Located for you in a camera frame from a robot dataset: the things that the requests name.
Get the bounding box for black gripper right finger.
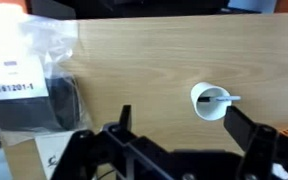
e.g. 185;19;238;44
223;106;257;152

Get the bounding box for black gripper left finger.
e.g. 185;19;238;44
119;105;132;130

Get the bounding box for white cup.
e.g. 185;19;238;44
190;82;232;121

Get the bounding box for Sharpie marker pen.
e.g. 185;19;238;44
198;96;241;102

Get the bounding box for white paper booklet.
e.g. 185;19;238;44
35;131;73;180

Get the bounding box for clear plastic bag with label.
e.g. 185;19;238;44
0;16;89;141

